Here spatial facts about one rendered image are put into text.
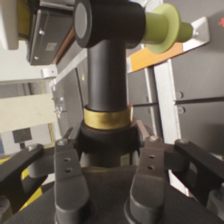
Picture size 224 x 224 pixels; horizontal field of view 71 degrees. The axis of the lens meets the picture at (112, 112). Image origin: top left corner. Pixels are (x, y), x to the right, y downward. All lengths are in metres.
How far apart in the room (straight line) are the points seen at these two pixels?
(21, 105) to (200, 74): 4.42
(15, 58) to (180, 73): 4.51
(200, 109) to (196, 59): 0.06
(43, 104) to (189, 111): 4.41
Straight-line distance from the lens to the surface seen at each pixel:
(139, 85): 0.27
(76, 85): 0.50
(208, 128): 0.21
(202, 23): 0.20
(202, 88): 0.20
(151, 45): 0.17
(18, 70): 4.56
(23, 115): 4.51
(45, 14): 0.43
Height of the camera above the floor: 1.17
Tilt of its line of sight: 30 degrees down
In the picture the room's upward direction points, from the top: 102 degrees counter-clockwise
